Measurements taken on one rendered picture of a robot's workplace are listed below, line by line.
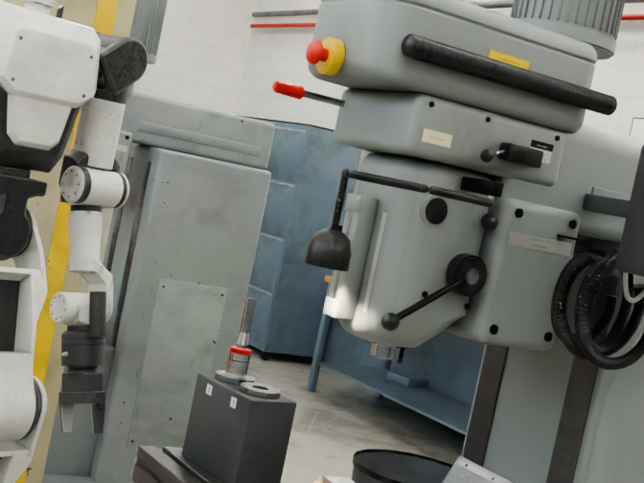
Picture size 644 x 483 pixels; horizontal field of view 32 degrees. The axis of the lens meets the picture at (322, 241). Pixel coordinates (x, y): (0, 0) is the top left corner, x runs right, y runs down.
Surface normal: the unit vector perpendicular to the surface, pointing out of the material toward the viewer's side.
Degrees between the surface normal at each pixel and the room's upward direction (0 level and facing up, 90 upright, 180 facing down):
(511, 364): 90
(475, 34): 90
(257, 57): 90
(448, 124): 90
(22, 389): 66
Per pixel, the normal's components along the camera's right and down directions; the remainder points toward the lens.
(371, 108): -0.83, -0.15
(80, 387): -0.66, -0.07
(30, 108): 0.74, 0.19
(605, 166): 0.52, 0.15
